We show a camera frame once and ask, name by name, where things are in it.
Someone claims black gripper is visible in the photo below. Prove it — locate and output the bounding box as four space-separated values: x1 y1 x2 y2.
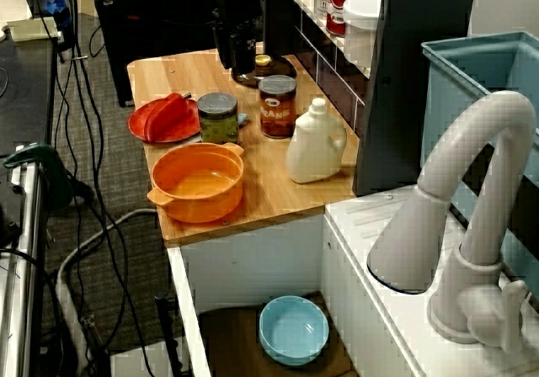
209 0 259 85

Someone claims green peas can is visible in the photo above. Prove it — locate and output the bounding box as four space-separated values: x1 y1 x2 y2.
196 92 239 145

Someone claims brown beans can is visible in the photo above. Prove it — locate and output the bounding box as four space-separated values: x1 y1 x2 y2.
258 74 298 140

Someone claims red toy pepper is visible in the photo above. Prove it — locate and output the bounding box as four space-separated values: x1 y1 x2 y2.
142 92 193 142

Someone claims brown glass lid yellow knob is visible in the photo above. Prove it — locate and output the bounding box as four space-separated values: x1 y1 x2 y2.
229 53 298 88

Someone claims black cabinet box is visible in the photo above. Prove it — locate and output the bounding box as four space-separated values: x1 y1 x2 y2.
92 0 220 108

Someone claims tomato print jar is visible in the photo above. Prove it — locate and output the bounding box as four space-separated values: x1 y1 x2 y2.
326 0 375 35

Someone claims red round plate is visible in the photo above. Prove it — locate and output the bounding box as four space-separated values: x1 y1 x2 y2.
128 97 202 144

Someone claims white detergent bottle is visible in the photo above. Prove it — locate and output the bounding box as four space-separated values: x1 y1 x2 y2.
286 97 349 184

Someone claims medium clear white-lidded container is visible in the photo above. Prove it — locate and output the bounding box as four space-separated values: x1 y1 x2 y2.
341 0 383 69

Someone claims orange plastic pot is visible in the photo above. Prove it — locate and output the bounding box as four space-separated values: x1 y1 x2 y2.
146 141 246 225

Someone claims dark grey upright panel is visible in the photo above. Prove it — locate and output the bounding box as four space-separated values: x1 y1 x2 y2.
355 0 479 197

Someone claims white toy sink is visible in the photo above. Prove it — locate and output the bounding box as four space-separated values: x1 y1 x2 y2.
166 183 539 377

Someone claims green clamp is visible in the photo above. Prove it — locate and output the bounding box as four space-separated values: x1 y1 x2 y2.
3 141 75 210

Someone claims blue dish rack bin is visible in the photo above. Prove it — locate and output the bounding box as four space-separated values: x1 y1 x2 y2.
420 30 539 298

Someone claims light blue bowl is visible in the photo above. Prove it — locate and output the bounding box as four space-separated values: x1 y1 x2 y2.
259 295 330 366

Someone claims grey toy faucet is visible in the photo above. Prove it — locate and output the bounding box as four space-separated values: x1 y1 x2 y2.
366 90 538 345

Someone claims grey hose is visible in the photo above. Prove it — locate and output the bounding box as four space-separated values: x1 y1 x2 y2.
56 207 157 377

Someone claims black bar handle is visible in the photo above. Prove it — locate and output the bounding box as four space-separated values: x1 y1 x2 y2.
153 291 186 377

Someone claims silver aluminium frame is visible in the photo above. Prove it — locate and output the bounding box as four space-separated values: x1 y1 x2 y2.
0 157 47 377

